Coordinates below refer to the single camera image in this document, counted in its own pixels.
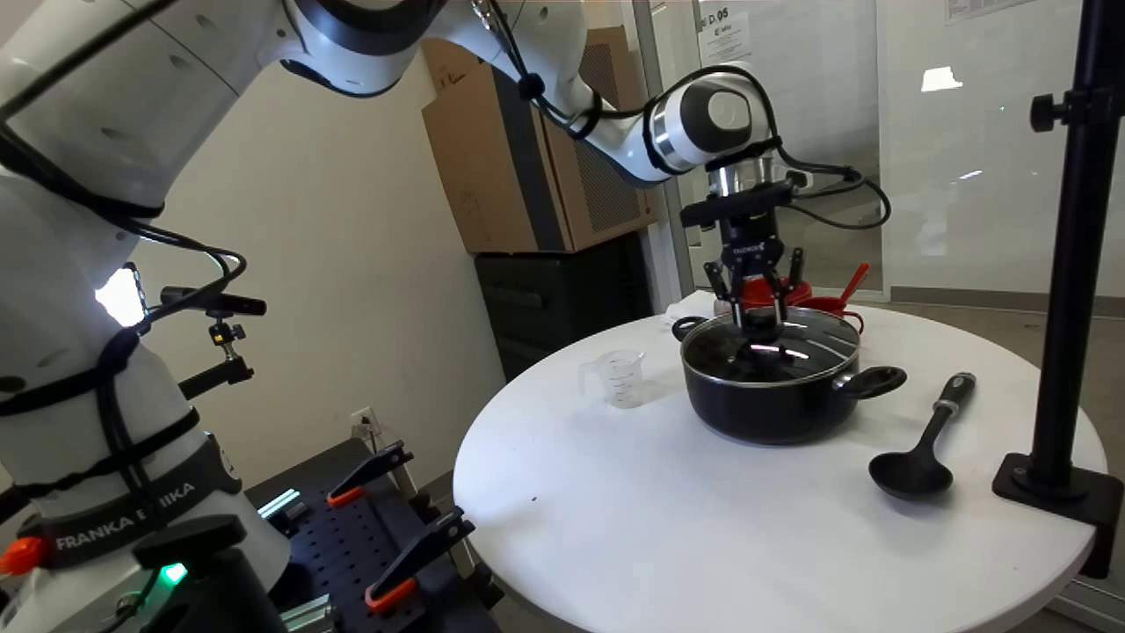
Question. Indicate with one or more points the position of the clear plastic measuring cup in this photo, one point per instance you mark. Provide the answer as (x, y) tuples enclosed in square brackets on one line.
[(615, 378)]

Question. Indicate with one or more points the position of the black camera stand pole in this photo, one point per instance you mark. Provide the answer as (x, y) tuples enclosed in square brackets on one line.
[(1072, 295)]

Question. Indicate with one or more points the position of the black perforated workbench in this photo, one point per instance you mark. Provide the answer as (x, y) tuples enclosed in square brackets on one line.
[(329, 550)]

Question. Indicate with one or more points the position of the black plastic spoon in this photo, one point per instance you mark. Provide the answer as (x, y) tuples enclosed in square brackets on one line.
[(910, 474)]

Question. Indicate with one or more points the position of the black clamp with orange tip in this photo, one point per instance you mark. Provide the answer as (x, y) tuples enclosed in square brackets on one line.
[(370, 474), (414, 564)]

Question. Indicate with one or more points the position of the glass lid with black knob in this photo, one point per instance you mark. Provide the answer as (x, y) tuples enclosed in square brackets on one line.
[(821, 348)]

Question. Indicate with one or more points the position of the brown cardboard box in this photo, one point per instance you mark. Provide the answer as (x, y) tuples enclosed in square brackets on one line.
[(492, 154)]

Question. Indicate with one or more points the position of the black camera on clamp mount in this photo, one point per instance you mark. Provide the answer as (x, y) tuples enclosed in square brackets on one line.
[(223, 307)]

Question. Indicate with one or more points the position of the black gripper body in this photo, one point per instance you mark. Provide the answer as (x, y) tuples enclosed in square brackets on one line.
[(753, 247)]

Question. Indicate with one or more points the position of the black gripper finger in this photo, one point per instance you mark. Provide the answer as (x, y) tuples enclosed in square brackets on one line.
[(792, 270), (717, 280)]

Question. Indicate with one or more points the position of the white wall outlet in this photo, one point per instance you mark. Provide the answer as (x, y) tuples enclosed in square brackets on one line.
[(363, 425)]

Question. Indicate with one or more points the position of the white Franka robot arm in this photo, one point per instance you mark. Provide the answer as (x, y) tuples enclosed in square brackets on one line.
[(72, 353)]

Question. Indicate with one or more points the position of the black storage cabinet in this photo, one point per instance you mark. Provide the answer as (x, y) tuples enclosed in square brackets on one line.
[(548, 303)]

